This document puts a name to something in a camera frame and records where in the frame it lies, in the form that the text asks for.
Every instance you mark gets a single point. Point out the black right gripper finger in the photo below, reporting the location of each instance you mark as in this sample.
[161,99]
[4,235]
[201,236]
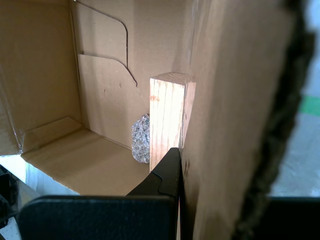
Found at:
[100,217]
[292,220]

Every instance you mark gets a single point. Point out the speckled pinkish granite rock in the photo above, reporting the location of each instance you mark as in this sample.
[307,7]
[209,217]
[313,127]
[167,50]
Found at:
[141,140]

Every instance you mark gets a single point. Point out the brown cardboard box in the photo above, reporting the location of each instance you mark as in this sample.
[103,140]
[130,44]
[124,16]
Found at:
[105,100]

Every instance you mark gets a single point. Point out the light wooden block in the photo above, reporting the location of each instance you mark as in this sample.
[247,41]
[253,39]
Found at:
[166,115]

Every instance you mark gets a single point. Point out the white perforated panel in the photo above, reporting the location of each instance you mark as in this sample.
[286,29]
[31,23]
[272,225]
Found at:
[10,231]

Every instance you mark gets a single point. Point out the black mobile base frame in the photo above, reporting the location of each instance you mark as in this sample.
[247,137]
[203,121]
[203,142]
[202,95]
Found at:
[7,195]

